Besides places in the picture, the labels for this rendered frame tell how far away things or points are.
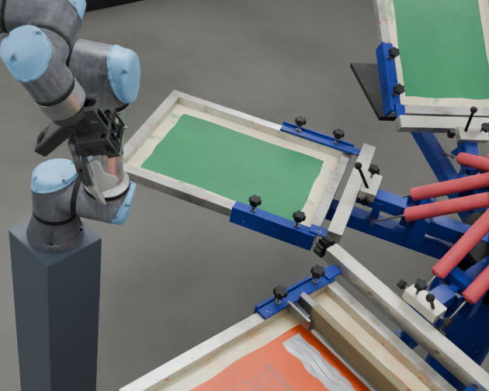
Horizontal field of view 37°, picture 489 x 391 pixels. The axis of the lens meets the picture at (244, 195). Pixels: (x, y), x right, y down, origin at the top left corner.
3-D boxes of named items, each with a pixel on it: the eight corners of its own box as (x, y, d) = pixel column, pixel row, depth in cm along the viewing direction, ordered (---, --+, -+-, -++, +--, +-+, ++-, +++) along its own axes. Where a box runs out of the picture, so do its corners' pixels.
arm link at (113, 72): (84, 192, 197) (78, 25, 157) (138, 203, 197) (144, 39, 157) (71, 225, 189) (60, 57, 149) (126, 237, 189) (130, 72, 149)
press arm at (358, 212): (185, 170, 282) (187, 157, 278) (192, 161, 287) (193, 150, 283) (499, 281, 262) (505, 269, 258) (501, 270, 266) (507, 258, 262)
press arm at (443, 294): (418, 327, 222) (423, 317, 218) (404, 315, 225) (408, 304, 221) (452, 304, 231) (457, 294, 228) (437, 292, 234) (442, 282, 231)
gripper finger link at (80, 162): (89, 188, 128) (75, 141, 125) (81, 189, 128) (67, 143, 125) (99, 178, 132) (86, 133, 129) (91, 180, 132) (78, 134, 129)
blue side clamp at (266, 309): (261, 331, 218) (266, 316, 213) (251, 320, 220) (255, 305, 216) (331, 291, 235) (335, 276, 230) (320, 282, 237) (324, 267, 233)
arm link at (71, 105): (29, 109, 117) (39, 71, 121) (43, 126, 120) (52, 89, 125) (71, 103, 115) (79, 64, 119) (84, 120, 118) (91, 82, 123)
